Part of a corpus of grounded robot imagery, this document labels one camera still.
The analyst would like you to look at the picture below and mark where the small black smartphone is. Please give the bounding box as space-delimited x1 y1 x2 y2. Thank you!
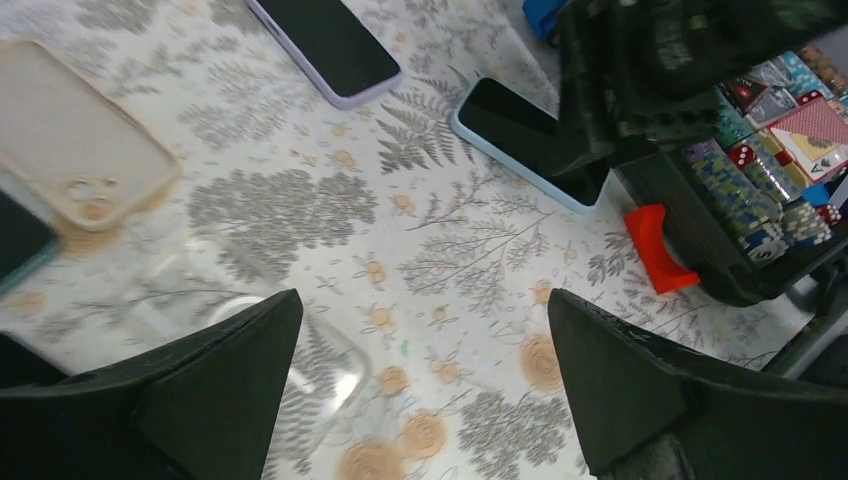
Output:
1 190 62 297

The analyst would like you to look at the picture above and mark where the phone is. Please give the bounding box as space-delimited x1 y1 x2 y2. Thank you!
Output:
246 0 403 110
450 77 610 214

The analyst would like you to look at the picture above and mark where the red plastic piece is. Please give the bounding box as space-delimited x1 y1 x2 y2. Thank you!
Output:
624 204 700 295

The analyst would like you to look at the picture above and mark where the phone in lavender case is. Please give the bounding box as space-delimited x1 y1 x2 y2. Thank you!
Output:
246 0 403 110

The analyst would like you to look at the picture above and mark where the floral tablecloth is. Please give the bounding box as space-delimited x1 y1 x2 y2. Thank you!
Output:
1 1 809 479

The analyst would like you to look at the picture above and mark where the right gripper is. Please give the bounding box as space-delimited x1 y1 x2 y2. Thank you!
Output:
553 1 847 175

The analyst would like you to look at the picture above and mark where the black poker chip case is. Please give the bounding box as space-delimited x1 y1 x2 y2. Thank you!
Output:
619 44 847 313

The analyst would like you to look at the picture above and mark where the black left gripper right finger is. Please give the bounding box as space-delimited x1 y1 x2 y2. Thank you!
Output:
548 289 847 479

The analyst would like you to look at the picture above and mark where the blue plastic object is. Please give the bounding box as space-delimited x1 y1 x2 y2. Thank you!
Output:
522 0 568 45

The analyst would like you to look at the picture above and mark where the beige phone case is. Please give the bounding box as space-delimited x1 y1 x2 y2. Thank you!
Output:
1 38 181 232

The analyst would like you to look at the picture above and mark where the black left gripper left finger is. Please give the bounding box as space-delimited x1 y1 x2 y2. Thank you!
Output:
1 290 303 479

